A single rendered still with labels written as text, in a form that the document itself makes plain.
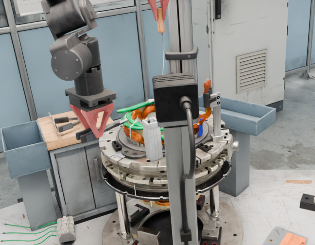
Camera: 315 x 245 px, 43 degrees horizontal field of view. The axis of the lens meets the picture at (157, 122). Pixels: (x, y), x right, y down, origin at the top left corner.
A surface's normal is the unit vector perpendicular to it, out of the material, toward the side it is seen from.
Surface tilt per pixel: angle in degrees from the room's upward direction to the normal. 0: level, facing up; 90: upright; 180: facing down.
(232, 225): 0
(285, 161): 0
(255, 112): 90
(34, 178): 90
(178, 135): 90
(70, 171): 90
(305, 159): 0
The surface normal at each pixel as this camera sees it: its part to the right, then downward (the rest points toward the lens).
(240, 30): 0.47, 0.33
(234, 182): -0.68, 0.36
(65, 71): -0.16, 0.40
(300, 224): -0.08, -0.91
